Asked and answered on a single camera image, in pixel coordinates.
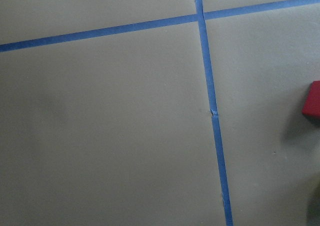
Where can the red wooden block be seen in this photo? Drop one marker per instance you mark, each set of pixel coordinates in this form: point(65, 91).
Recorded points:
point(311, 107)

